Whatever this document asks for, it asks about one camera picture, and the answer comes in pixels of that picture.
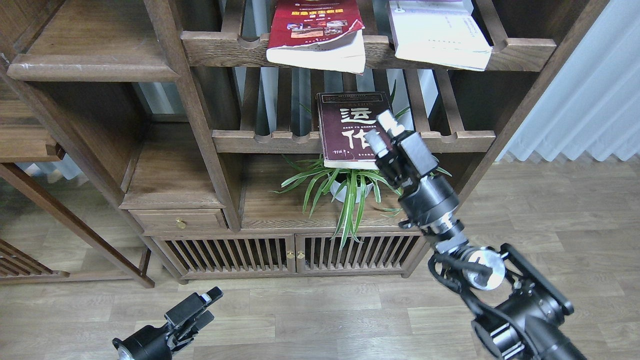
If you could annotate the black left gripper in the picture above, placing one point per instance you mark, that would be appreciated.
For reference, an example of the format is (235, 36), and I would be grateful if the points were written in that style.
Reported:
(184, 322)

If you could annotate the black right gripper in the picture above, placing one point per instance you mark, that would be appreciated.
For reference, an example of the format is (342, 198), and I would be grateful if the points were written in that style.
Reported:
(427, 198)

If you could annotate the red cover book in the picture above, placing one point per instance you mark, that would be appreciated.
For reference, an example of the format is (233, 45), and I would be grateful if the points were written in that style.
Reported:
(318, 34)

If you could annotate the white lavender book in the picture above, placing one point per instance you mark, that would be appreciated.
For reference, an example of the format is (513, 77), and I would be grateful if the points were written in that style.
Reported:
(441, 32)

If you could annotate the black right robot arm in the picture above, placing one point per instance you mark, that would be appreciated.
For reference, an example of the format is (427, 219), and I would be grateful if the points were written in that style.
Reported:
(517, 311)

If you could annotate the dark maroon book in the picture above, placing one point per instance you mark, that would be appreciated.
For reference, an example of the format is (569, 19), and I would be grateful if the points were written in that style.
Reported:
(344, 118)

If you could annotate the left slatted cabinet door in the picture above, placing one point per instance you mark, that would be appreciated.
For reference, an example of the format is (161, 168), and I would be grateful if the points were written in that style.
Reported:
(225, 257)

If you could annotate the slatted cabinet door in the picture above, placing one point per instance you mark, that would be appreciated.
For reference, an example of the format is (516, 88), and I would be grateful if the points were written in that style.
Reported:
(225, 257)
(374, 253)

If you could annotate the green spider plant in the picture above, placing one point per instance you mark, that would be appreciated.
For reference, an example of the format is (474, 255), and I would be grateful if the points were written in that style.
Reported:
(346, 170)

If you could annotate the white plant pot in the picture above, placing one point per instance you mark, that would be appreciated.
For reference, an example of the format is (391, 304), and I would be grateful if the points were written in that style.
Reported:
(340, 195)

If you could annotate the small wooden drawer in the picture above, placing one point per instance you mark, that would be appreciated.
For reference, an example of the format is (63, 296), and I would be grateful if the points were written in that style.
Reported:
(179, 221)

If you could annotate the right slatted cabinet door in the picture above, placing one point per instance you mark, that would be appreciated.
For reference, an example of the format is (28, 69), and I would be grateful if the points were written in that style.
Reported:
(374, 253)

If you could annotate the dark wooden bookshelf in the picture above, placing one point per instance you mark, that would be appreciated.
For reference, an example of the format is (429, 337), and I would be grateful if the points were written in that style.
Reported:
(172, 104)

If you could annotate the white curtain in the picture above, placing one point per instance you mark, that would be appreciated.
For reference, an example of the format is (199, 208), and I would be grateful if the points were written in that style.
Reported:
(593, 104)

